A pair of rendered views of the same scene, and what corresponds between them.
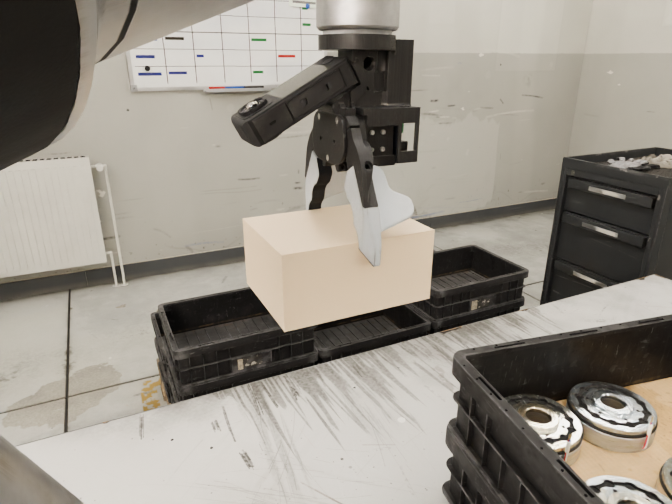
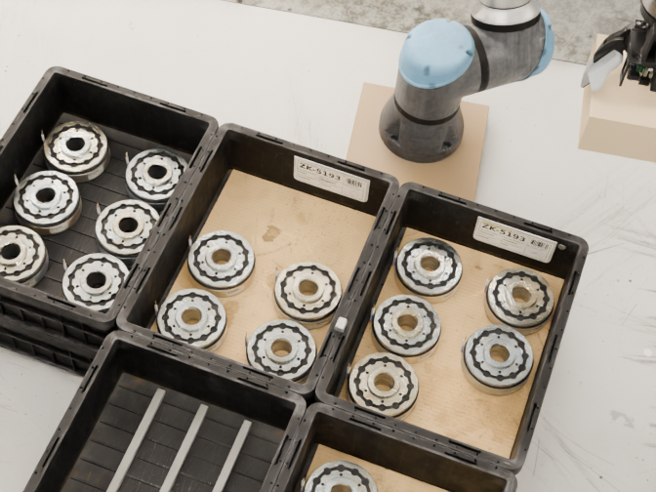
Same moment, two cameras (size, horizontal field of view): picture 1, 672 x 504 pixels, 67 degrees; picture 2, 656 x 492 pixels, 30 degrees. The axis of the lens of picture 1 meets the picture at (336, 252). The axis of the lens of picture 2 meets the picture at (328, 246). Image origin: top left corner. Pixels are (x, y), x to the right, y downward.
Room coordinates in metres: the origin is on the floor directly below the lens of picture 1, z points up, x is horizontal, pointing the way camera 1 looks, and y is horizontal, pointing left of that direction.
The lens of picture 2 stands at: (0.77, -1.22, 2.45)
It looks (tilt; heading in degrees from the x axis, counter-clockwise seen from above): 57 degrees down; 122
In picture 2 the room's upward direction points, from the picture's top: 5 degrees clockwise
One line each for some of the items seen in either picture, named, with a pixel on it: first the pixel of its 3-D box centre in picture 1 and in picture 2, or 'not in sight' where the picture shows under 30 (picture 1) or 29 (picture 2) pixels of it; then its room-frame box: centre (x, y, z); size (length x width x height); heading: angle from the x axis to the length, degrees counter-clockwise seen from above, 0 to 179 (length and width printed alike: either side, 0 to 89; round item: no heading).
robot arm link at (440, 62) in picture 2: not in sight; (437, 66); (0.17, 0.02, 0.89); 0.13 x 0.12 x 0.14; 59
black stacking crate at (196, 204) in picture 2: not in sight; (263, 270); (0.18, -0.46, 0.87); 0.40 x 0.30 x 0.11; 106
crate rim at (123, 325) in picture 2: not in sight; (264, 253); (0.18, -0.46, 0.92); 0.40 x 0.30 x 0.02; 106
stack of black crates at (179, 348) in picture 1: (241, 377); not in sight; (1.30, 0.29, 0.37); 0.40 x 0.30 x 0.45; 116
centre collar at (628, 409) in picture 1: (612, 403); (499, 353); (0.54, -0.36, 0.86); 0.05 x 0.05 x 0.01
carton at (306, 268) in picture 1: (335, 258); (628, 98); (0.49, 0.00, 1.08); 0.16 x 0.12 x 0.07; 116
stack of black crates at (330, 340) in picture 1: (356, 360); not in sight; (1.48, -0.07, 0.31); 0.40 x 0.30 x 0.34; 116
